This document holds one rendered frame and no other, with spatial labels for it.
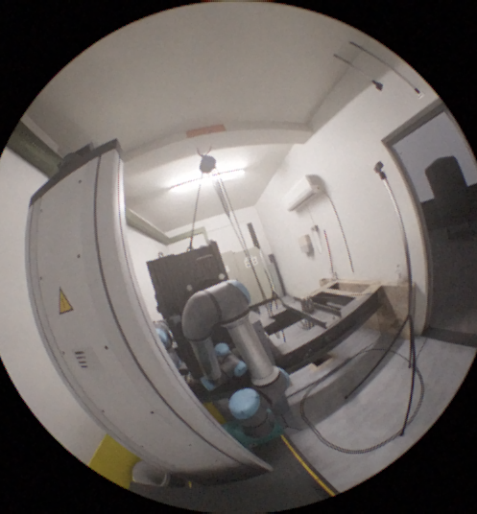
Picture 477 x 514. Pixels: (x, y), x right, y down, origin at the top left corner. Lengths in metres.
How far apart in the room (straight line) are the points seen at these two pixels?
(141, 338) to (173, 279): 0.77
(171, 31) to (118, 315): 1.51
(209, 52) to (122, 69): 0.62
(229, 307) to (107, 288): 0.35
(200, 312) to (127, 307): 0.25
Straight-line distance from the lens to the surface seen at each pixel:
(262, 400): 0.62
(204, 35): 1.48
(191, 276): 0.98
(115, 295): 0.26
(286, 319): 2.11
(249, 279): 4.16
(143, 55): 1.47
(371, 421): 1.56
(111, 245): 0.27
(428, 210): 8.34
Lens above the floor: 1.43
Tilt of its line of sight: 1 degrees up
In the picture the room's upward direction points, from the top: 19 degrees counter-clockwise
